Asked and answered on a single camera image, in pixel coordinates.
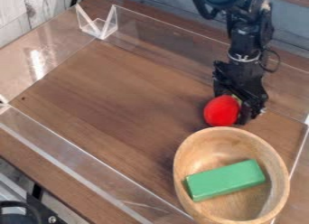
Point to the wooden bowl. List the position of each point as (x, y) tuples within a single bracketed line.
[(220, 146)]

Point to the clear acrylic corner bracket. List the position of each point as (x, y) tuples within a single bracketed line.
[(98, 27)]

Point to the clear acrylic barrier wall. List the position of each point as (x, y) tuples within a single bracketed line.
[(96, 112)]

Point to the black clamp with cable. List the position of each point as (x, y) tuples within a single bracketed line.
[(26, 210)]

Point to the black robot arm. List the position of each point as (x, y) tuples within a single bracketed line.
[(249, 29)]

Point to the green rectangular block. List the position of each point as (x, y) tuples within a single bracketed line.
[(224, 180)]

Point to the red plush strawberry toy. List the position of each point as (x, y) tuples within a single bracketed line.
[(221, 111)]

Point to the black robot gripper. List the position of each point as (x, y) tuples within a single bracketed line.
[(241, 79)]

